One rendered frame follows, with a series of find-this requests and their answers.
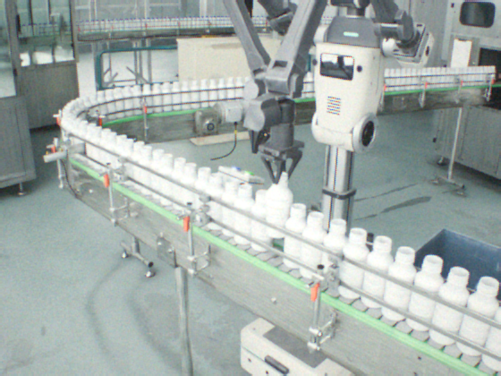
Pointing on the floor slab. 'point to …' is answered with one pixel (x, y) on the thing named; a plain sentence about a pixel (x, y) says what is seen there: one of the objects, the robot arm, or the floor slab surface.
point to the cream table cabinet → (216, 68)
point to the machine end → (470, 132)
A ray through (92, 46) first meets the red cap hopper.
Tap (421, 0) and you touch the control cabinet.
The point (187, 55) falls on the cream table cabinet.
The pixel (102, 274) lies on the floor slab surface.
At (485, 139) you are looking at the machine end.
